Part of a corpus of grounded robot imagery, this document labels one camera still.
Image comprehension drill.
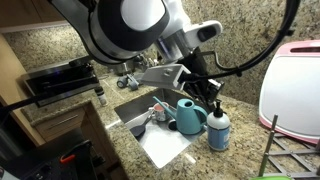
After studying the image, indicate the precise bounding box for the black equipment case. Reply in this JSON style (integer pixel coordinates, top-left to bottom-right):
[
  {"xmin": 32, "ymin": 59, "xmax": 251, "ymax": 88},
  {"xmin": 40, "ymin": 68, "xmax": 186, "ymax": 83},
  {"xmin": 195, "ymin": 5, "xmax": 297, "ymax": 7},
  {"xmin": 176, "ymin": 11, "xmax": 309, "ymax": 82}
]
[{"xmin": 0, "ymin": 128, "xmax": 101, "ymax": 180}]

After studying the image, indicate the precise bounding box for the metal dish rack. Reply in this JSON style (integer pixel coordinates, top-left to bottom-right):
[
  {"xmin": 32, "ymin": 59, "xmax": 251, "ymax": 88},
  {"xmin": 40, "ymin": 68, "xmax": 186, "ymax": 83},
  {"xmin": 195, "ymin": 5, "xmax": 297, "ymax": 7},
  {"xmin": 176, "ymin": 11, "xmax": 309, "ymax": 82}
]
[{"xmin": 258, "ymin": 114, "xmax": 320, "ymax": 180}]

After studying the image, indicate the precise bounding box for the plain white cutting board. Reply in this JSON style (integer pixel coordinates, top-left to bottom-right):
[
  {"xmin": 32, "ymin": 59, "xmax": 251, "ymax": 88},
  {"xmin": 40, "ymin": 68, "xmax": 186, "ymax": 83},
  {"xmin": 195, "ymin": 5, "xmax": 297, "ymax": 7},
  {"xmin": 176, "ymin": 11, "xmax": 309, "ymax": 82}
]
[{"xmin": 124, "ymin": 111, "xmax": 206, "ymax": 170}]

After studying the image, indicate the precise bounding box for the black metal pole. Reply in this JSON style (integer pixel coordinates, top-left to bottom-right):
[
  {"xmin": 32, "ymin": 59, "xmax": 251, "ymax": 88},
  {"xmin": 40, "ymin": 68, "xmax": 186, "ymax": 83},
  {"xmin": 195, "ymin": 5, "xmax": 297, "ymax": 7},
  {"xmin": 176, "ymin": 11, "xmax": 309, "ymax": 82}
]
[{"xmin": 0, "ymin": 94, "xmax": 46, "ymax": 122}]

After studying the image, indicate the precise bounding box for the pink and white mug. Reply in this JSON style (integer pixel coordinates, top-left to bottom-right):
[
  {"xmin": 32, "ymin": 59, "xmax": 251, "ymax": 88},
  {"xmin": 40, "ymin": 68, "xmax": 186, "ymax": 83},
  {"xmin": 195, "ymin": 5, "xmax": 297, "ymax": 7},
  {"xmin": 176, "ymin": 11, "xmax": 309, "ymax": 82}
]
[{"xmin": 148, "ymin": 102, "xmax": 171, "ymax": 123}]

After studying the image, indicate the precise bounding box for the orange clamp handle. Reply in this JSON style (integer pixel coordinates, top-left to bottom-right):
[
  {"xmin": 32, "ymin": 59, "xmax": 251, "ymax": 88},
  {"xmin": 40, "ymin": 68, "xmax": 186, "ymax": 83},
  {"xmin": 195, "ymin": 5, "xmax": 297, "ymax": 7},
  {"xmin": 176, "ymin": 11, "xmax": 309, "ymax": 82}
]
[{"xmin": 59, "ymin": 153, "xmax": 77, "ymax": 164}]

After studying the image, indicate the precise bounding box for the wooden drawer front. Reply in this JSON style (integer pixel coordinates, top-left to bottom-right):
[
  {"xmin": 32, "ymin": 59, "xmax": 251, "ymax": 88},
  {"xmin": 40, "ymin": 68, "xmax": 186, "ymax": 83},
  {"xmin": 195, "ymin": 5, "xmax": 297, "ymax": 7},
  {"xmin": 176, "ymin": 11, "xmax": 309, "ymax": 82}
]
[{"xmin": 34, "ymin": 106, "xmax": 87, "ymax": 143}]

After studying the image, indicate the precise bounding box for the black spatula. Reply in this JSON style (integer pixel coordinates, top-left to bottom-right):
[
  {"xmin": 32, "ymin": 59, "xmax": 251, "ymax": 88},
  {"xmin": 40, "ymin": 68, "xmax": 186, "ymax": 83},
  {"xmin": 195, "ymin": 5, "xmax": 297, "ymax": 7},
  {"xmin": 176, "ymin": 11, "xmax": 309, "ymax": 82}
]
[{"xmin": 129, "ymin": 113, "xmax": 155, "ymax": 138}]

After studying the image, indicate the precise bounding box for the grey bowl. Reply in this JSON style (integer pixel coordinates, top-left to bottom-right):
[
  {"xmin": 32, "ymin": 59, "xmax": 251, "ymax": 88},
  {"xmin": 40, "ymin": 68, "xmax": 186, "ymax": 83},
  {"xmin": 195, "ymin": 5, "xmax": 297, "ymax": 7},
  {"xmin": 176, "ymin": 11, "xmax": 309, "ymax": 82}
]
[{"xmin": 133, "ymin": 72, "xmax": 144, "ymax": 85}]

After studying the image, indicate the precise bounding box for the pink-rimmed white cutting board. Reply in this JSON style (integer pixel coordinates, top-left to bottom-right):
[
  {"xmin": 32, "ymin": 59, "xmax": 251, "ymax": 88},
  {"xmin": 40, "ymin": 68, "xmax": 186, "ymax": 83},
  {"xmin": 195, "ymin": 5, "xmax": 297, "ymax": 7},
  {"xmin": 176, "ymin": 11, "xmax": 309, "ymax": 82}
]
[{"xmin": 259, "ymin": 39, "xmax": 320, "ymax": 146}]

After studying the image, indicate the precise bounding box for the soap bottle with black pump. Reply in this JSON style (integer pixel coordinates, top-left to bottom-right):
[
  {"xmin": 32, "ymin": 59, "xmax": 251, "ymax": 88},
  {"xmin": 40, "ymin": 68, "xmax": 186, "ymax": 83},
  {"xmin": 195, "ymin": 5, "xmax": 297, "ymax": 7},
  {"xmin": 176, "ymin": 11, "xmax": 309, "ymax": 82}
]
[{"xmin": 206, "ymin": 99, "xmax": 232, "ymax": 153}]

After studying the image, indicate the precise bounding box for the small white bottle black cap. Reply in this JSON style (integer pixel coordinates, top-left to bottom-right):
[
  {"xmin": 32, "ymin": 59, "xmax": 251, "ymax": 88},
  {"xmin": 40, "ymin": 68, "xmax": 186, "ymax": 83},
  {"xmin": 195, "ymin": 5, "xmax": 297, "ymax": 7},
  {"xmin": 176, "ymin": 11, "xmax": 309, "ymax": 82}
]
[{"xmin": 94, "ymin": 85, "xmax": 109, "ymax": 107}]

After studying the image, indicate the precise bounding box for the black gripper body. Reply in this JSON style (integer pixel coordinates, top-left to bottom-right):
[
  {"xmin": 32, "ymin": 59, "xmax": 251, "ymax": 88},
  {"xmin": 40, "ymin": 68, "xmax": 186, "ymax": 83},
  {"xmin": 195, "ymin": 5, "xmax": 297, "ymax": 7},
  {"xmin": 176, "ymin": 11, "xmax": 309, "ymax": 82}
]
[{"xmin": 179, "ymin": 45, "xmax": 216, "ymax": 89}]

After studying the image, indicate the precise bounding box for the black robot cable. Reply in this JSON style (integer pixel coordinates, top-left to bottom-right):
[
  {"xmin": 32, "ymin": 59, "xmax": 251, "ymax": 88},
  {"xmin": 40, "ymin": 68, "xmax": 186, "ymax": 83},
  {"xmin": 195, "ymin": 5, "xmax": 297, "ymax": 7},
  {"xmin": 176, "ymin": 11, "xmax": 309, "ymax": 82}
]
[{"xmin": 186, "ymin": 0, "xmax": 301, "ymax": 81}]

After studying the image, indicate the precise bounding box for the grey kitchen gadget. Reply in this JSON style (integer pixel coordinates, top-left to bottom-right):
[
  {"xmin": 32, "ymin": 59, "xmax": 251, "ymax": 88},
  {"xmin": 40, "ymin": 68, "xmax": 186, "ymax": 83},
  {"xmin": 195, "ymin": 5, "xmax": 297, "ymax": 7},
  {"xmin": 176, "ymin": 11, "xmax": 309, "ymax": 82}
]
[{"xmin": 116, "ymin": 73, "xmax": 140, "ymax": 92}]

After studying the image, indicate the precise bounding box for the black flat countertop appliance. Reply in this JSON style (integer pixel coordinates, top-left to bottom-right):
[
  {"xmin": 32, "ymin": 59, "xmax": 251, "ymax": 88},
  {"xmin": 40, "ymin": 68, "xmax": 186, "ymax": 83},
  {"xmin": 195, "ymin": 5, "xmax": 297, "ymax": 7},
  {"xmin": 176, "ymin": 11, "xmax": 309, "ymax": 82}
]
[{"xmin": 19, "ymin": 54, "xmax": 101, "ymax": 108}]

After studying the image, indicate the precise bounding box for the green plastic item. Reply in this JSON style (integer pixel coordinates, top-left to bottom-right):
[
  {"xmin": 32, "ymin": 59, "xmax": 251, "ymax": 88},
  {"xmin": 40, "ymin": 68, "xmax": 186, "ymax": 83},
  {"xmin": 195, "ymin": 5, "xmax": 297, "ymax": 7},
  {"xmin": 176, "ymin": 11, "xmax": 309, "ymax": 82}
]
[{"xmin": 251, "ymin": 174, "xmax": 292, "ymax": 180}]

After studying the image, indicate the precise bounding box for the black silver kitchen gadget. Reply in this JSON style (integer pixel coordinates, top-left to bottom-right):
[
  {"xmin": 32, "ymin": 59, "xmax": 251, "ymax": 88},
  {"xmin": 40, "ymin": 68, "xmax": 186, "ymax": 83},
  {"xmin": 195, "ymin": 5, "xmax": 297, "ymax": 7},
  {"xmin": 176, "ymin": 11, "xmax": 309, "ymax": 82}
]
[{"xmin": 133, "ymin": 54, "xmax": 149, "ymax": 73}]

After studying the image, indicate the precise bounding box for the steel sink basin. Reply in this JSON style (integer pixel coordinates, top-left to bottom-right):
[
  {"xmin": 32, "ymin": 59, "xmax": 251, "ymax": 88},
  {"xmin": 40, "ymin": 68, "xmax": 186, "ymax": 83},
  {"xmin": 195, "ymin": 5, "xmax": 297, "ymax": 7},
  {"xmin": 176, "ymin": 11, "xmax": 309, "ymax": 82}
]
[{"xmin": 113, "ymin": 85, "xmax": 217, "ymax": 170}]

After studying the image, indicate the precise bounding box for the wooden wall cabinet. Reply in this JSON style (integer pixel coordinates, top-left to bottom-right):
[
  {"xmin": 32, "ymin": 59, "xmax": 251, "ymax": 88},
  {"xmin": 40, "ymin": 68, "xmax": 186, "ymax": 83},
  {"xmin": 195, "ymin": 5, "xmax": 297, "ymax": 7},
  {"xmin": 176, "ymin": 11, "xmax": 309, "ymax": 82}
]
[{"xmin": 0, "ymin": 0, "xmax": 68, "ymax": 30}]

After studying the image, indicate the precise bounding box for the teal watering can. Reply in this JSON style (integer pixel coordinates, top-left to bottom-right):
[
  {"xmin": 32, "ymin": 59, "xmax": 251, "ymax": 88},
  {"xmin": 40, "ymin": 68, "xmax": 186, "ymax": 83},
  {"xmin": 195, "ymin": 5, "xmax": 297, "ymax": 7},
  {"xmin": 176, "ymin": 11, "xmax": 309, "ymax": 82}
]
[{"xmin": 152, "ymin": 95, "xmax": 209, "ymax": 136}]

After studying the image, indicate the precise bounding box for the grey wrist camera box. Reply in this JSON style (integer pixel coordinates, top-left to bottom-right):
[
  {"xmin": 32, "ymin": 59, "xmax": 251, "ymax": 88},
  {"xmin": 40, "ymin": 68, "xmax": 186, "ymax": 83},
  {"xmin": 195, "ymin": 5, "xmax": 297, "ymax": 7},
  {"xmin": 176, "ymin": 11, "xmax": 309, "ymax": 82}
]
[{"xmin": 139, "ymin": 63, "xmax": 192, "ymax": 91}]

